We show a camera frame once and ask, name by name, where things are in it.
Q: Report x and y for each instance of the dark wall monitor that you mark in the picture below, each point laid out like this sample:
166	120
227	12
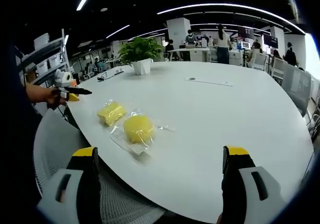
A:
270	41

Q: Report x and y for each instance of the white storage bin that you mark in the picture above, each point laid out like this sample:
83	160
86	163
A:
41	41
42	67
54	60

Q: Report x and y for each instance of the round yellow silicone block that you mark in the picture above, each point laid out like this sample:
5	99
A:
138	129

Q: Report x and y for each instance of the green potted plant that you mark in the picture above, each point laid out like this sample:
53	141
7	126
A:
140	49

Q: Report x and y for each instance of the white mesh office chair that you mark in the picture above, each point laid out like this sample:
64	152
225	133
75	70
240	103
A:
296	86

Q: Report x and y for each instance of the white faceted plant pot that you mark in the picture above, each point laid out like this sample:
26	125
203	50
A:
142	67

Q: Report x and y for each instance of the rectangular yellow silicone block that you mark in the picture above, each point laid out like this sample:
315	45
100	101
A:
111	113

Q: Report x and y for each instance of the grey metal storage shelf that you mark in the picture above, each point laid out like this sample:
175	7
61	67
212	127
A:
53	56

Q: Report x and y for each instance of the person's left hand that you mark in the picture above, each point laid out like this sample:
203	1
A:
57	97

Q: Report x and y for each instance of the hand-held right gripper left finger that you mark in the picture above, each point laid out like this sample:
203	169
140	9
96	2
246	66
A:
83	184

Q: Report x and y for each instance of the long ceiling light strip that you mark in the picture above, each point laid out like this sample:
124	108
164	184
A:
225	7

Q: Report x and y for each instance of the white counter desk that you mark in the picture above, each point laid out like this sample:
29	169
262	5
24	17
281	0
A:
190	52

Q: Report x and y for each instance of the table power socket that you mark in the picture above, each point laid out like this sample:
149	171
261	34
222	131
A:
119	71

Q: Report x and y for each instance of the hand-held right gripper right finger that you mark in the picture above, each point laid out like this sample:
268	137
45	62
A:
240	184

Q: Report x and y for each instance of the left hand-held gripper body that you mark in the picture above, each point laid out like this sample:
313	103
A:
62	77

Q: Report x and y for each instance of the grey mesh office chair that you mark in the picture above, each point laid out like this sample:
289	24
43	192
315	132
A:
57	139

